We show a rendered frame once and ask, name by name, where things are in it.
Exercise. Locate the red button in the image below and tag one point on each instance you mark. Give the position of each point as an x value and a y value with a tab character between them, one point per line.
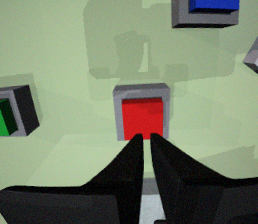
141	108

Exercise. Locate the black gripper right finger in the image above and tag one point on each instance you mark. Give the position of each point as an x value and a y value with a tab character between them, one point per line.
192	193

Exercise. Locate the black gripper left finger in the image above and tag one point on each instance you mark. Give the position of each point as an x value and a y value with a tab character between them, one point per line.
111	197

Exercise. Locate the blue button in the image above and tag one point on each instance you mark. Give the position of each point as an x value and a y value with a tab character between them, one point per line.
204	13

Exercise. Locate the green button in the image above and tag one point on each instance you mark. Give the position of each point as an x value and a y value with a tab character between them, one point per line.
17	112

